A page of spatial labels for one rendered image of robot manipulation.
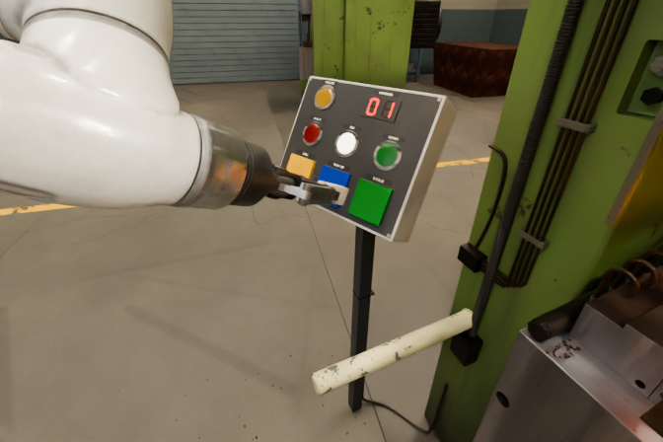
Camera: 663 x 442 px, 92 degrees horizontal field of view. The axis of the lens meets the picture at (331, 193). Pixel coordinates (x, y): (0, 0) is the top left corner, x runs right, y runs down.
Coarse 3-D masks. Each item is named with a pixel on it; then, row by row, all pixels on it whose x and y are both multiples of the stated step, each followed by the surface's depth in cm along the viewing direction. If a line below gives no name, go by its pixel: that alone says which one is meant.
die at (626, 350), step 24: (624, 288) 46; (648, 288) 46; (600, 312) 42; (624, 312) 42; (648, 312) 41; (576, 336) 46; (600, 336) 43; (624, 336) 40; (648, 336) 38; (624, 360) 41; (648, 360) 38; (648, 384) 39
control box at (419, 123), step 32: (352, 96) 68; (384, 96) 63; (416, 96) 59; (320, 128) 72; (352, 128) 67; (384, 128) 63; (416, 128) 59; (448, 128) 62; (288, 160) 76; (320, 160) 71; (352, 160) 66; (416, 160) 58; (352, 192) 65; (416, 192) 60; (384, 224) 60
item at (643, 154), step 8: (656, 120) 44; (656, 128) 44; (648, 136) 45; (656, 136) 44; (648, 144) 45; (640, 152) 46; (648, 152) 45; (640, 160) 46; (632, 168) 47; (640, 168) 46; (632, 176) 47; (624, 184) 48; (632, 184) 47; (624, 192) 49; (616, 200) 50; (624, 200) 49; (616, 208) 50; (608, 216) 51; (616, 216) 50
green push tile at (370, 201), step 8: (360, 184) 63; (368, 184) 62; (376, 184) 61; (360, 192) 63; (368, 192) 62; (376, 192) 61; (384, 192) 60; (392, 192) 60; (352, 200) 64; (360, 200) 63; (368, 200) 62; (376, 200) 61; (384, 200) 60; (352, 208) 64; (360, 208) 62; (368, 208) 61; (376, 208) 60; (384, 208) 60; (360, 216) 62; (368, 216) 61; (376, 216) 60; (376, 224) 60
